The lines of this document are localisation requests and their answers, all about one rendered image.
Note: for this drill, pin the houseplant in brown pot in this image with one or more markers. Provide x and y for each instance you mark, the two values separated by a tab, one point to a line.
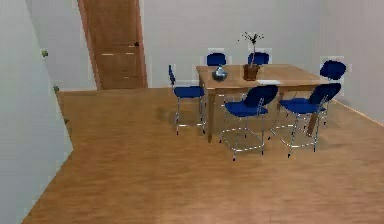
251	71

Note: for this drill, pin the white envelope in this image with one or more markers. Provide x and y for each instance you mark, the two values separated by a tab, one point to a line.
268	82

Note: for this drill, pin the blue metal-legged chair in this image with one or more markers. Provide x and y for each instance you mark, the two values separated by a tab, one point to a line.
259	58
216	59
187	91
308	103
250	106
332	69

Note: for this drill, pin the blue glass vase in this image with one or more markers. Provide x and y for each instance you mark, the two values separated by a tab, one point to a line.
219	74

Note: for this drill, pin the wooden dining table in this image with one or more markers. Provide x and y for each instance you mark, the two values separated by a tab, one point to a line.
283	75

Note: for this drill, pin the brown wooden room door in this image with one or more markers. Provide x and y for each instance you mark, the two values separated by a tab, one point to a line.
115	43

